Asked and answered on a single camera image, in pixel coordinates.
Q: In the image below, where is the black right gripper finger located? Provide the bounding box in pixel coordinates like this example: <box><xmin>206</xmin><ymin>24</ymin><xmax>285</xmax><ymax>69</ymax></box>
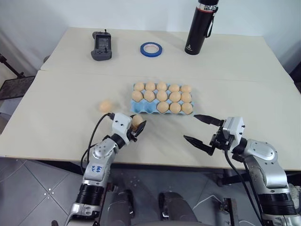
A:
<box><xmin>183</xmin><ymin>135</ymin><xmax>215</xmax><ymax>156</ymax></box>
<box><xmin>194</xmin><ymin>114</ymin><xmax>222</xmax><ymax>127</ymax></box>

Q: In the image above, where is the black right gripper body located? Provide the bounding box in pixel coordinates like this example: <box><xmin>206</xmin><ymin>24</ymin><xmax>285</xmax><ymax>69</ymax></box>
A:
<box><xmin>209</xmin><ymin>120</ymin><xmax>234</xmax><ymax>151</ymax></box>

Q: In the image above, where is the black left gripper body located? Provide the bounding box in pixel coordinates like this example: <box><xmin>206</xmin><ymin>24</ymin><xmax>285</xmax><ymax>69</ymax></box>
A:
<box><xmin>127</xmin><ymin>128</ymin><xmax>140</xmax><ymax>143</ymax></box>

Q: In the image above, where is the blue egg carton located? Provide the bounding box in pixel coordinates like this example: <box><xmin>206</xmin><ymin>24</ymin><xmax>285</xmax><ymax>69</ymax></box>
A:
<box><xmin>129</xmin><ymin>82</ymin><xmax>196</xmax><ymax>117</ymax></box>

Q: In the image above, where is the blue tape roll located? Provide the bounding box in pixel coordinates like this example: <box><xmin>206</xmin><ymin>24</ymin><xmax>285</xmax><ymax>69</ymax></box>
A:
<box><xmin>140</xmin><ymin>42</ymin><xmax>164</xmax><ymax>58</ymax></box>

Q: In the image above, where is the dark rounded shape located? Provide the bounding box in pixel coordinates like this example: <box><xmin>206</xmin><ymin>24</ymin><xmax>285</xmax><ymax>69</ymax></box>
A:
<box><xmin>158</xmin><ymin>191</ymin><xmax>198</xmax><ymax>226</ymax></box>
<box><xmin>107</xmin><ymin>189</ymin><xmax>135</xmax><ymax>226</ymax></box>

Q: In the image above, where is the grey handheld controller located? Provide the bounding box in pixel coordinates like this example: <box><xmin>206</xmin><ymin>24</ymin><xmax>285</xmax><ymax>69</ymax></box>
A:
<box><xmin>90</xmin><ymin>29</ymin><xmax>113</xmax><ymax>62</ymax></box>

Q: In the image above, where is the black thermos bottle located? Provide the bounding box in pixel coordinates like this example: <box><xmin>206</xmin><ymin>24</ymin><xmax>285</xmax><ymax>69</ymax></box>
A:
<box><xmin>184</xmin><ymin>0</ymin><xmax>222</xmax><ymax>57</ymax></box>

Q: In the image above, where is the black metal stand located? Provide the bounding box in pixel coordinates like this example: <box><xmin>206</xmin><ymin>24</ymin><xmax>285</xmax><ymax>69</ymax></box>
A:
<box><xmin>0</xmin><ymin>53</ymin><xmax>36</xmax><ymax>102</ymax></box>

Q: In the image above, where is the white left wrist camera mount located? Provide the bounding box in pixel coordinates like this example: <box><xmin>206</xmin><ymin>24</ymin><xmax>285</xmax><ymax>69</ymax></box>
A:
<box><xmin>111</xmin><ymin>113</ymin><xmax>133</xmax><ymax>145</ymax></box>

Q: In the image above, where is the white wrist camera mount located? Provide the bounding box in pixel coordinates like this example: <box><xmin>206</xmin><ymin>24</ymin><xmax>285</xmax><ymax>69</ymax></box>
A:
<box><xmin>222</xmin><ymin>116</ymin><xmax>246</xmax><ymax>145</ymax></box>
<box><xmin>111</xmin><ymin>113</ymin><xmax>133</xmax><ymax>145</ymax></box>

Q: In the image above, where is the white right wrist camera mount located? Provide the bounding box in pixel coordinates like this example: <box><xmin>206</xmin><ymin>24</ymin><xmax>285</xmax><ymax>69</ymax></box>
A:
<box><xmin>222</xmin><ymin>116</ymin><xmax>246</xmax><ymax>145</ymax></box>

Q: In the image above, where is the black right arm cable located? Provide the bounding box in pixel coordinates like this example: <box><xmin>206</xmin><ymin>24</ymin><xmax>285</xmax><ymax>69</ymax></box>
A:
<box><xmin>223</xmin><ymin>145</ymin><xmax>265</xmax><ymax>226</ymax></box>

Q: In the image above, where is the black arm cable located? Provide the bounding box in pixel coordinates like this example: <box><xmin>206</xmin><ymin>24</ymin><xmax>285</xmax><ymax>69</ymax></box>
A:
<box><xmin>223</xmin><ymin>145</ymin><xmax>265</xmax><ymax>226</ymax></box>
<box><xmin>80</xmin><ymin>113</ymin><xmax>115</xmax><ymax>176</ymax></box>

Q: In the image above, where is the black table frame foot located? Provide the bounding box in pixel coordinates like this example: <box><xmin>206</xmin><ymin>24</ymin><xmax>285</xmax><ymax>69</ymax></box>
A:
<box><xmin>216</xmin><ymin>169</ymin><xmax>237</xmax><ymax>187</ymax></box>

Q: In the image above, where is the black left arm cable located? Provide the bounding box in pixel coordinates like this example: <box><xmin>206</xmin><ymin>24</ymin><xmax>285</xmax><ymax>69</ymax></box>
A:
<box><xmin>80</xmin><ymin>113</ymin><xmax>115</xmax><ymax>176</ymax></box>

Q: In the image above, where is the white floor cable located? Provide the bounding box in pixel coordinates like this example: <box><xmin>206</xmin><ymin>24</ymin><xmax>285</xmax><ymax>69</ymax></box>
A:
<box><xmin>192</xmin><ymin>194</ymin><xmax>216</xmax><ymax>210</ymax></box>

